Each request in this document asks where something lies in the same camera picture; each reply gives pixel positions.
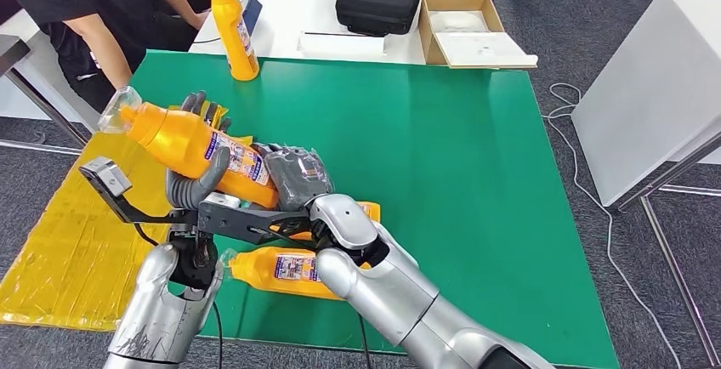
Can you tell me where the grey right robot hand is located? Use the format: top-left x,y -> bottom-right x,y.
253,142 -> 336,213

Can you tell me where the black zip carrying case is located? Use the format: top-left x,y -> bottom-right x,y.
335,0 -> 423,37

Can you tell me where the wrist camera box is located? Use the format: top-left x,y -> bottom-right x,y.
78,156 -> 133,199
200,191 -> 243,210

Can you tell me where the yellow plastic sheet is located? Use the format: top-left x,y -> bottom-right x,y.
0,104 -> 254,332

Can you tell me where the white desk with metal leg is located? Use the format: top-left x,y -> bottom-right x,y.
0,9 -> 105,150

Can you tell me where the black camera bracket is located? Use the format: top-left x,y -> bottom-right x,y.
196,200 -> 316,247
84,183 -> 198,227

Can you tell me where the white floor cable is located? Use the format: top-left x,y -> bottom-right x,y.
542,83 -> 683,369

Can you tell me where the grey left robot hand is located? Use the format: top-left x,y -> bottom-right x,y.
164,91 -> 233,213

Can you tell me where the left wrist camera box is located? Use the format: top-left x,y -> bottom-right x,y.
78,156 -> 133,199

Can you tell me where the brown cardboard box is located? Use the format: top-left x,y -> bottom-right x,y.
417,0 -> 539,70

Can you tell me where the white paper sheet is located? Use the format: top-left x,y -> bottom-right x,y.
297,32 -> 387,58

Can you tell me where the black right camera bracket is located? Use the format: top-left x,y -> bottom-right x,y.
196,200 -> 316,247

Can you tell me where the white bag in box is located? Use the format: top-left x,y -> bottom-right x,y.
428,11 -> 489,34

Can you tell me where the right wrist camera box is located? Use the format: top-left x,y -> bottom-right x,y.
200,191 -> 243,210

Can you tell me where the white flat board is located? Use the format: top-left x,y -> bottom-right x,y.
434,32 -> 539,69

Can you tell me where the orange bottle with clear cap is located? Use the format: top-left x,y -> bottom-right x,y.
269,202 -> 382,244
222,246 -> 373,302
98,85 -> 281,211
203,0 -> 261,82

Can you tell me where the tablet with dark blue cover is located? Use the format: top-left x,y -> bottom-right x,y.
241,0 -> 264,35

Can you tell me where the white side table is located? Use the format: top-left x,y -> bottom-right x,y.
570,0 -> 721,369

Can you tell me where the black left camera bracket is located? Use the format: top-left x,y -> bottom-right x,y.
84,183 -> 198,227

